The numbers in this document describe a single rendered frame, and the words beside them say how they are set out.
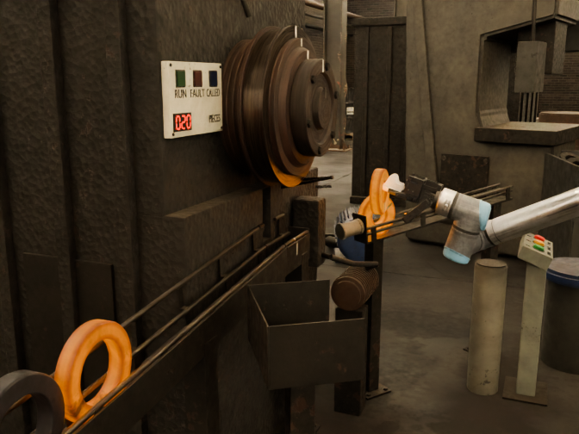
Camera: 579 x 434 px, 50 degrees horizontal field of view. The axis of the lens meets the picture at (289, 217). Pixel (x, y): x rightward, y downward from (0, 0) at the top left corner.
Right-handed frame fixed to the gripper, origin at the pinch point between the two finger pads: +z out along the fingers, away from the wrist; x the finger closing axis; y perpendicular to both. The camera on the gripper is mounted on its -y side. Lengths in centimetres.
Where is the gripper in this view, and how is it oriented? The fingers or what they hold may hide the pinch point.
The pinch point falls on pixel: (380, 185)
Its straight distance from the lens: 213.8
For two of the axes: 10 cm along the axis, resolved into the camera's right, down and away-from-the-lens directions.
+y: 2.6, -9.2, -3.0
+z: -8.9, -3.5, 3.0
